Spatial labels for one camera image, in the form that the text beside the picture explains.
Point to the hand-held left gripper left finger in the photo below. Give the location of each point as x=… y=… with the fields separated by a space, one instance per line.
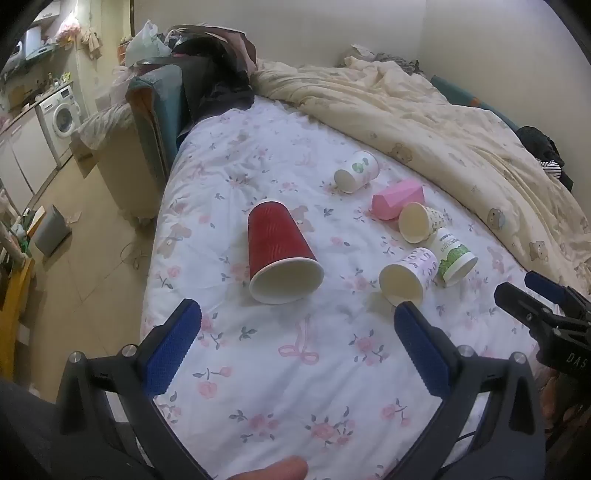
x=171 y=350

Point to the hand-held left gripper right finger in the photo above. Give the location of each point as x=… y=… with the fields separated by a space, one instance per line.
x=424 y=353

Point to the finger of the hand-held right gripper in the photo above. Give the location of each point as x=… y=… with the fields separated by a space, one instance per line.
x=545 y=284
x=517 y=300

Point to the red ribbed paper cup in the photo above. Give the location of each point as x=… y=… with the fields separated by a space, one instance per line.
x=277 y=240

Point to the white cup pink print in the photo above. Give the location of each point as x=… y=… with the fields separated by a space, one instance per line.
x=401 y=281

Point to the white cup green label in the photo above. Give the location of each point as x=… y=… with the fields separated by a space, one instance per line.
x=455 y=256

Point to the cream dotted paper cup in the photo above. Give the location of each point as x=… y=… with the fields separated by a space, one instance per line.
x=415 y=224

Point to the white cup green leaf print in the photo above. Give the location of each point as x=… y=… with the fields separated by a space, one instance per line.
x=362 y=166

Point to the person's left hand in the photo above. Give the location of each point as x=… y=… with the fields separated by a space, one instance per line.
x=272 y=470

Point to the white floral bed sheet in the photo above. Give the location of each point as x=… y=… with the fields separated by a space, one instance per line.
x=277 y=392

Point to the striped black white cloth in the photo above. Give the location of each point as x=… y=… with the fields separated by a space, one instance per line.
x=551 y=168

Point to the black clothing heap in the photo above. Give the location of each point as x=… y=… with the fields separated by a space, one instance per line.
x=540 y=143

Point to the pink paper carton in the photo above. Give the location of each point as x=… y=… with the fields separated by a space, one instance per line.
x=392 y=198

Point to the yellow shelf unit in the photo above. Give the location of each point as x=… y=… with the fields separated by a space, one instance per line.
x=16 y=300

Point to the dark grey clothing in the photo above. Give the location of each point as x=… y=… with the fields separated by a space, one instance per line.
x=23 y=434

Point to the grey trash bin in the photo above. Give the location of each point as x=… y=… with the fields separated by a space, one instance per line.
x=51 y=230

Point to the teal bed mat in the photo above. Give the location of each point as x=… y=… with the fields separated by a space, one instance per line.
x=471 y=99

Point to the beige bear print quilt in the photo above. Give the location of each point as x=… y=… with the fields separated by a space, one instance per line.
x=415 y=115

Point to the white kitchen cabinets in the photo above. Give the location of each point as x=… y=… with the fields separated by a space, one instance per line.
x=23 y=157

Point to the teal padded headboard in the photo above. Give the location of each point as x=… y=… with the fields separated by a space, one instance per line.
x=157 y=106

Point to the white washing machine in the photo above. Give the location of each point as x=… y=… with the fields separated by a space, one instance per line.
x=60 y=115

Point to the grey crumpled cloth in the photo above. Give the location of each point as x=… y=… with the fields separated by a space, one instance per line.
x=397 y=62

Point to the dark clothes pile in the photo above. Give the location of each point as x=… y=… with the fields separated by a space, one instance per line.
x=212 y=87

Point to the white plastic bag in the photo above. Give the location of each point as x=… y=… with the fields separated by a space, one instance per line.
x=145 y=44

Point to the hanging beige cloth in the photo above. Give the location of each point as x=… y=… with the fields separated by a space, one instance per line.
x=92 y=41

